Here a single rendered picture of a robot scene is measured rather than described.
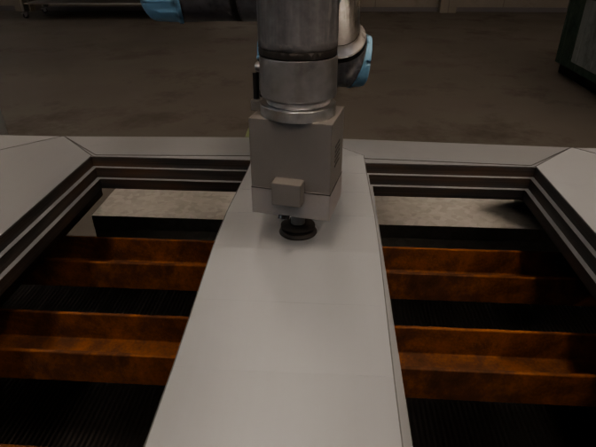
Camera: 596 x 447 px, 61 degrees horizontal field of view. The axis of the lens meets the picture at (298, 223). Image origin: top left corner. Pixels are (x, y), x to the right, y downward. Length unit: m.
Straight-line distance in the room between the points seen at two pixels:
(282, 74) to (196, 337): 0.25
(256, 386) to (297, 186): 0.19
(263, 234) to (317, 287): 0.11
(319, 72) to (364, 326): 0.23
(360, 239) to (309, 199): 0.08
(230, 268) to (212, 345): 0.10
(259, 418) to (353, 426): 0.07
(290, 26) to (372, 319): 0.27
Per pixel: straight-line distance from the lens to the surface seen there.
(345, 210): 0.62
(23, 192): 0.81
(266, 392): 0.41
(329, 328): 0.46
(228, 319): 0.47
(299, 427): 0.39
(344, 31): 1.12
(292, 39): 0.46
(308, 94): 0.48
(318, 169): 0.50
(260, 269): 0.52
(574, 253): 0.72
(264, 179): 0.52
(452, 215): 1.09
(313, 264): 0.52
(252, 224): 0.59
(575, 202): 0.77
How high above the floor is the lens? 1.17
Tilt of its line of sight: 29 degrees down
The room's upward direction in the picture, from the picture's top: straight up
